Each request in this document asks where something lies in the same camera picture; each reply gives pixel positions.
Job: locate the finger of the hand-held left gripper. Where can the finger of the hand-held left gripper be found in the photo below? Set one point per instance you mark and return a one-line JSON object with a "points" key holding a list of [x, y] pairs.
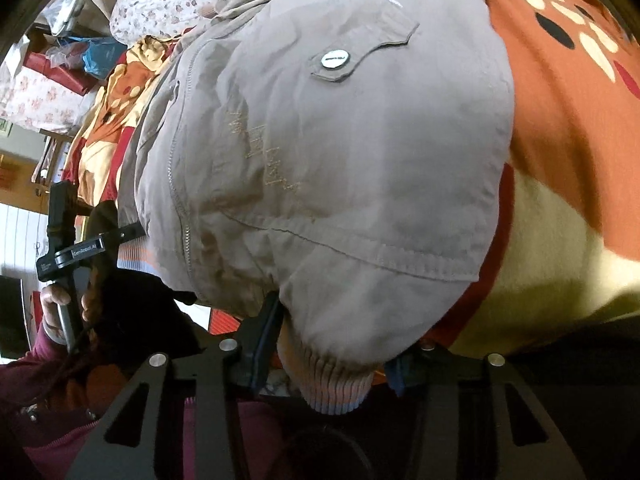
{"points": [[125, 235]]}

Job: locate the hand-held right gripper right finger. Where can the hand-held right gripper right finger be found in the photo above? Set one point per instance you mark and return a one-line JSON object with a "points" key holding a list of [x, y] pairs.
{"points": [[402, 377]]}

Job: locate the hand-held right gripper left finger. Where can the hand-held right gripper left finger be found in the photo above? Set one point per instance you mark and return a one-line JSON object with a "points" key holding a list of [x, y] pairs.
{"points": [[265, 340]]}

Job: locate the beige zip jacket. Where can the beige zip jacket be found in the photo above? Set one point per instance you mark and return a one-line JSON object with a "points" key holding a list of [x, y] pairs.
{"points": [[325, 160]]}

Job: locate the person's left forearm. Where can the person's left forearm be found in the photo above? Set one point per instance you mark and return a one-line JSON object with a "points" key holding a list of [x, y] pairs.
{"points": [[35, 375]]}

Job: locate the person's left hand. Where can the person's left hand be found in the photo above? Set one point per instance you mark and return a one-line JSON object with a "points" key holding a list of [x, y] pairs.
{"points": [[52, 310]]}

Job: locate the person's dark braided hair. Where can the person's dark braided hair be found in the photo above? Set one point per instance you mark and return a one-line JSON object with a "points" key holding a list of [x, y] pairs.
{"points": [[140, 310]]}

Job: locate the wooden chair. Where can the wooden chair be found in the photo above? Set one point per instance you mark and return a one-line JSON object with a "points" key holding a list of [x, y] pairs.
{"points": [[52, 160]]}

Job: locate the pink floral cloth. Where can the pink floral cloth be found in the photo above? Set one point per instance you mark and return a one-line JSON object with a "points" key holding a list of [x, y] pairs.
{"points": [[40, 100]]}

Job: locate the blue plastic bag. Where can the blue plastic bag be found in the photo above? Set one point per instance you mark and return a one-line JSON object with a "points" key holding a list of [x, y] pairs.
{"points": [[102, 60]]}

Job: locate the white floral quilt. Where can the white floral quilt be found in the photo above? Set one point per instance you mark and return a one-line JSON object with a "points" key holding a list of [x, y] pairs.
{"points": [[165, 0]]}

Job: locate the orange dotted blanket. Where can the orange dotted blanket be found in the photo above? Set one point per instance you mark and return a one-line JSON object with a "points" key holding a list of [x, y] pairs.
{"points": [[575, 135]]}

